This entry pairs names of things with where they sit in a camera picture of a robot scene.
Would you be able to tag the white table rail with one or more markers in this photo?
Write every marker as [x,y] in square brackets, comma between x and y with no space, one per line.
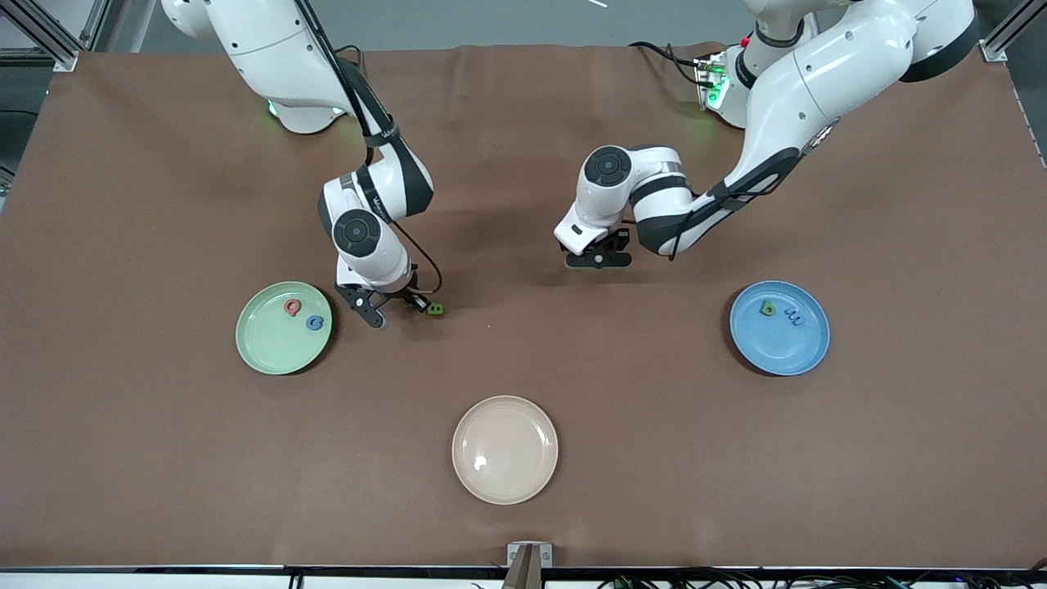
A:
[123,582]

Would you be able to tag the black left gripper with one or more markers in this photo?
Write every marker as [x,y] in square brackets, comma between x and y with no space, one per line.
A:
[622,242]

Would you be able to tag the metal bracket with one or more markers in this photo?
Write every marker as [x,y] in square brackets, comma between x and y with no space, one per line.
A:
[546,554]

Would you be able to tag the blue capital letter G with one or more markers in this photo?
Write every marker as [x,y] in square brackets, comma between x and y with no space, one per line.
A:
[309,323]

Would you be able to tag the green lowercase letter b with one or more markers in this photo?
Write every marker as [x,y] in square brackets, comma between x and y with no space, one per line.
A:
[762,307]

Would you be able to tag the blue plate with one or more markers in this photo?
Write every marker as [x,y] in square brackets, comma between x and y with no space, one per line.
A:
[777,352]

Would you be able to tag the blue lowercase letter m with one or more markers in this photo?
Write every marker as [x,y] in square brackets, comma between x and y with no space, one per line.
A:
[794,317]

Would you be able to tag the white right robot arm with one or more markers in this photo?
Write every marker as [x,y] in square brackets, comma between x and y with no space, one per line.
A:
[270,49]

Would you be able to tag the green plate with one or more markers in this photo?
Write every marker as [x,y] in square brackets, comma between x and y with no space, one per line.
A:
[270,343]

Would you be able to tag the red capital letter Q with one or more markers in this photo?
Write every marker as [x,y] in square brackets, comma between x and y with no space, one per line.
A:
[286,308]

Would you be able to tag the tan mounting post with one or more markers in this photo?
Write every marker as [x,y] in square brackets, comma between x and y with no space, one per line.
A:
[523,577]

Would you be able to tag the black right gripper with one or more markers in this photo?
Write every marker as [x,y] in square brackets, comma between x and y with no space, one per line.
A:
[402,294]

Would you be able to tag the brown table mat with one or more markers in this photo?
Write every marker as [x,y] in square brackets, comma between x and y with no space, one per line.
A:
[507,360]

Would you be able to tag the beige plate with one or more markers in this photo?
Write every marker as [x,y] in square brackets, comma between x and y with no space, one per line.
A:
[505,450]

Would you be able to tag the aluminium frame post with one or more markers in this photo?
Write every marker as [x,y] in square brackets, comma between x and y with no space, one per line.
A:
[64,56]
[994,52]

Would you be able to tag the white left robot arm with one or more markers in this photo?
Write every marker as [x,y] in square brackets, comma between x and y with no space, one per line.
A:
[818,74]

